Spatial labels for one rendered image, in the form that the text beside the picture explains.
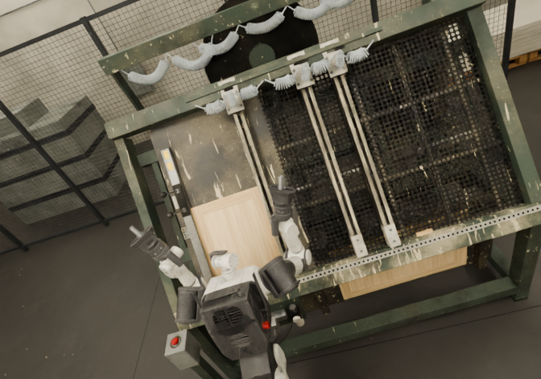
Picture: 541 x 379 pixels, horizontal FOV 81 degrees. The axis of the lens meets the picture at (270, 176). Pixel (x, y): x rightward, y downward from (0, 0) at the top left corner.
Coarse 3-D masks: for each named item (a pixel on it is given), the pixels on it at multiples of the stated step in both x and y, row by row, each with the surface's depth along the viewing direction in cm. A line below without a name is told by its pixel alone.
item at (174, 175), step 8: (168, 152) 189; (168, 160) 189; (176, 168) 192; (176, 176) 189; (184, 192) 191; (192, 216) 191; (192, 224) 189; (192, 232) 190; (192, 240) 190; (200, 240) 192; (200, 248) 190; (200, 256) 190; (200, 264) 190; (208, 264) 190; (208, 272) 190; (208, 280) 190
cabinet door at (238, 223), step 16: (240, 192) 188; (256, 192) 188; (192, 208) 191; (208, 208) 190; (224, 208) 190; (240, 208) 189; (256, 208) 188; (208, 224) 191; (224, 224) 190; (240, 224) 189; (256, 224) 189; (208, 240) 191; (224, 240) 191; (240, 240) 190; (256, 240) 189; (272, 240) 188; (208, 256) 191; (240, 256) 190; (256, 256) 189; (272, 256) 188
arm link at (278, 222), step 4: (272, 216) 146; (276, 216) 145; (280, 216) 143; (284, 216) 143; (288, 216) 144; (272, 220) 144; (276, 220) 144; (280, 220) 146; (284, 220) 146; (288, 220) 147; (292, 220) 149; (272, 224) 145; (276, 224) 145; (280, 224) 146; (284, 224) 146; (272, 228) 146; (276, 228) 146; (280, 228) 148; (272, 232) 148; (276, 232) 147; (276, 236) 148
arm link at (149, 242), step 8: (144, 232) 149; (152, 232) 147; (136, 240) 147; (144, 240) 146; (152, 240) 148; (160, 240) 151; (136, 248) 145; (144, 248) 146; (152, 248) 148; (160, 248) 149; (152, 256) 149
